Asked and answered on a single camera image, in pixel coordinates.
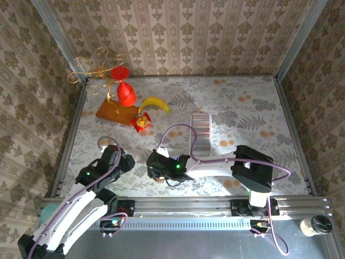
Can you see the glass jar with black lid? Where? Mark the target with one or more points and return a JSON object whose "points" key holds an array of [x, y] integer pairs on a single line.
{"points": [[315, 225]]}

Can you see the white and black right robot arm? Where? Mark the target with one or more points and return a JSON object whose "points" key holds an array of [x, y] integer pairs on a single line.
{"points": [[213, 167]]}

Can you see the teal round object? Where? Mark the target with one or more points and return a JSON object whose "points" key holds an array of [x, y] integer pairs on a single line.
{"points": [[48, 213]]}

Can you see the aluminium mounting rail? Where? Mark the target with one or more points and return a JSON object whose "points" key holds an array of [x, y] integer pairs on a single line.
{"points": [[188, 207]]}

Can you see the metal frame post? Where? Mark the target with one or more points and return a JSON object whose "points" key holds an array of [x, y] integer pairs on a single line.
{"points": [[301, 35], [58, 35]]}

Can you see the yellow banana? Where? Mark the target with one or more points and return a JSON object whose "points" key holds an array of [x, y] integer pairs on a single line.
{"points": [[157, 102]]}

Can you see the red goblet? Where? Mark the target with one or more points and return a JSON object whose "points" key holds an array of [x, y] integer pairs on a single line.
{"points": [[126, 94]]}

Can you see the red snack packet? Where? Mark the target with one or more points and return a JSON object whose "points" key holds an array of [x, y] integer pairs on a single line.
{"points": [[141, 122]]}

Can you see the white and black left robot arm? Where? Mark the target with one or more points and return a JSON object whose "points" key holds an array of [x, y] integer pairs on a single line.
{"points": [[81, 205]]}

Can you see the metal table side rail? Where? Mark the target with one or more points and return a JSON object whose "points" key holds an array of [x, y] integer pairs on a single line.
{"points": [[67, 140], [295, 135]]}

